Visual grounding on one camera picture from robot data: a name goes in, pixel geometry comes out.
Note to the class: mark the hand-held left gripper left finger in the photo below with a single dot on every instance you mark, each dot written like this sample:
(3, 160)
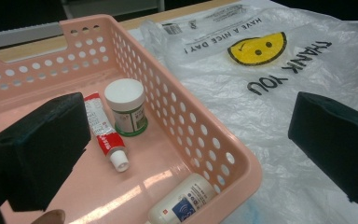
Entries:
(40, 146)

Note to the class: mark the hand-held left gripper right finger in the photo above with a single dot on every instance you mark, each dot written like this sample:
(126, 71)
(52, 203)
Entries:
(338, 146)

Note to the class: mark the red and white tube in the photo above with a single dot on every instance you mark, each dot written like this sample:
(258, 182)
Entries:
(105, 137)

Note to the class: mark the clear plastic bag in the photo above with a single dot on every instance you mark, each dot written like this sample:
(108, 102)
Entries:
(245, 124)

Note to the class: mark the white jar with green label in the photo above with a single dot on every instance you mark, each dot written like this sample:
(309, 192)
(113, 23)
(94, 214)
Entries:
(124, 93)

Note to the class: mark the pink perforated plastic basket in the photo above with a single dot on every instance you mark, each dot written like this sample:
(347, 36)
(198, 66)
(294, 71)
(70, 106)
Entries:
(155, 155)

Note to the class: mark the white bottle with blue label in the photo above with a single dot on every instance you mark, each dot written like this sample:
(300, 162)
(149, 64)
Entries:
(180, 199)

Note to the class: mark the white-framed desk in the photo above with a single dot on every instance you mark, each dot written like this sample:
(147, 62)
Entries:
(115, 6)

